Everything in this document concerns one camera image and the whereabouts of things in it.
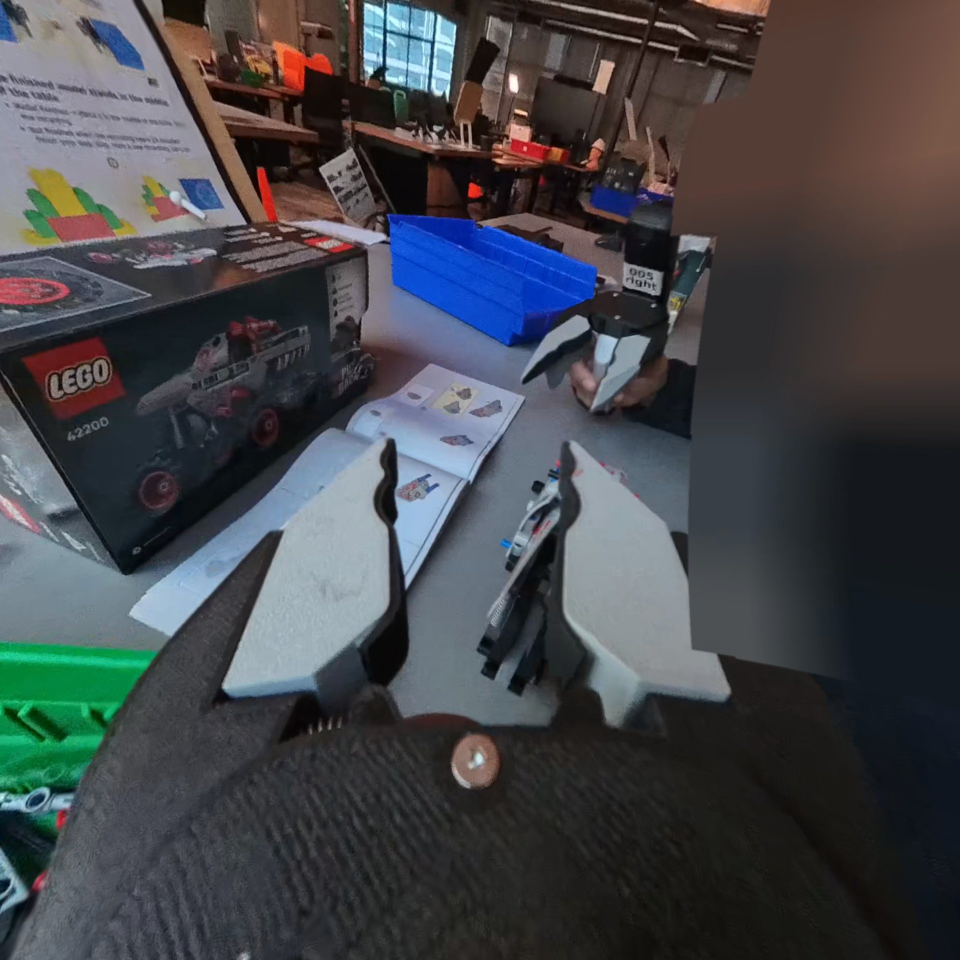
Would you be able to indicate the wooden desk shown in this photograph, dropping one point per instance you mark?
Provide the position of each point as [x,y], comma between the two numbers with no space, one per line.
[420,146]

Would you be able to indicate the partly built lego model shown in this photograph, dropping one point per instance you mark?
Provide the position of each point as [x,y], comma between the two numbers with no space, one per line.
[525,592]

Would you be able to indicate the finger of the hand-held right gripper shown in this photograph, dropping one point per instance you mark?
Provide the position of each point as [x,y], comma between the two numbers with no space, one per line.
[616,371]
[559,346]

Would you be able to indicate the red box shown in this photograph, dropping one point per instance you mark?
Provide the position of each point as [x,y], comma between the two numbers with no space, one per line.
[529,148]

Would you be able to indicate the green plastic bin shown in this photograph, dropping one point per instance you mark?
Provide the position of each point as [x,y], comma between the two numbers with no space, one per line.
[60,697]

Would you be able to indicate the lego instruction booklet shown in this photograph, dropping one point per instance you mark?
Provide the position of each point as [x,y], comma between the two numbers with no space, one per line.
[442,420]

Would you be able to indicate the person's right hand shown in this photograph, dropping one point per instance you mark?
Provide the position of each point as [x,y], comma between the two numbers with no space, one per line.
[645,386]

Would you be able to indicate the instruction poster board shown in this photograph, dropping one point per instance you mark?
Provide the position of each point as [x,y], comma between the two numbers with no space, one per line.
[82,112]

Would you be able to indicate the pile of loose lego pieces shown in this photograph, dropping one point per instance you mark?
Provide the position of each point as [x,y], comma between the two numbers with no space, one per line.
[30,806]

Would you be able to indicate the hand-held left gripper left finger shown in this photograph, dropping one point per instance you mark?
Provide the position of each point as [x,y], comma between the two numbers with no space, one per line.
[315,585]

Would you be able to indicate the window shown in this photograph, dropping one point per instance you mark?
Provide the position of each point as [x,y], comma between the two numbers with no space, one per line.
[409,41]

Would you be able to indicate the small standing sign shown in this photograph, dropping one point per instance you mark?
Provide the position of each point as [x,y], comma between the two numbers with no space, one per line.
[349,184]

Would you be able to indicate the black lego set box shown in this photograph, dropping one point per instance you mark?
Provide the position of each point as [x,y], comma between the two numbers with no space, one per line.
[180,390]

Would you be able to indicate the blue plastic bin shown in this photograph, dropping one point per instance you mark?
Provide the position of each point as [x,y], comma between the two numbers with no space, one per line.
[487,277]

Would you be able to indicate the black computer monitor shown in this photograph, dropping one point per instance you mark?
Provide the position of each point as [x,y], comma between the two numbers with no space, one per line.
[566,105]
[324,101]

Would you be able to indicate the person's right forearm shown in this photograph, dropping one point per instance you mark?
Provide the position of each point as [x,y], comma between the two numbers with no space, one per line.
[671,401]

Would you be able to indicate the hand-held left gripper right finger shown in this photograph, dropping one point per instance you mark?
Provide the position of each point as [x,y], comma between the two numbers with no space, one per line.
[630,592]

